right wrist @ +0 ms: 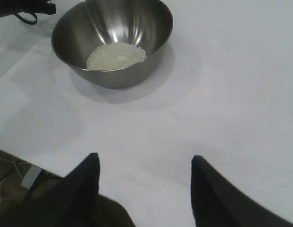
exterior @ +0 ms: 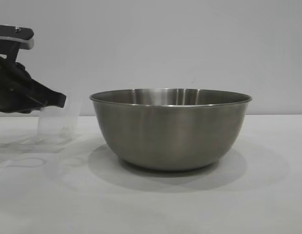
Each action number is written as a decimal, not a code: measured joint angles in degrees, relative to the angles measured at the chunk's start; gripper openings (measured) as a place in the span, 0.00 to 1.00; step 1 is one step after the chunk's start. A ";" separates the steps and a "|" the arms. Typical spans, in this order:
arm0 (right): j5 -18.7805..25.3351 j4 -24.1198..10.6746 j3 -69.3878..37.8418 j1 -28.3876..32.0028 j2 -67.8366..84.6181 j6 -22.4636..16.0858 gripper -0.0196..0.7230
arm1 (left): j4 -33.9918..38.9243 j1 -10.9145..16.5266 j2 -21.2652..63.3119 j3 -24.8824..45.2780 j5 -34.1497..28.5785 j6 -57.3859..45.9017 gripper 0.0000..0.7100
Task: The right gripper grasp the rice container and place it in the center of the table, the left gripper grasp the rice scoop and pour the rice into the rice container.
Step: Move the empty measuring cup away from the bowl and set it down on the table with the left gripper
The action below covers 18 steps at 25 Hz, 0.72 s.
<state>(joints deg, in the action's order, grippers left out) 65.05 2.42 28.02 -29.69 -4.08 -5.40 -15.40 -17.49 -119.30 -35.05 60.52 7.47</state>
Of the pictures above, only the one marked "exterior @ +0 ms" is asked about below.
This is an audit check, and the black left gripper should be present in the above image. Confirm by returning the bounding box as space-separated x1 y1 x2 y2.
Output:
0 24 67 114

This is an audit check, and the clear plastic measuring cup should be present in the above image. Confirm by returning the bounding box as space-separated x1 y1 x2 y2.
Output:
37 97 82 143

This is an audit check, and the stainless steel mixing bowl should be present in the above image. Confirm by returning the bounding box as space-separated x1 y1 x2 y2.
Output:
89 87 253 172

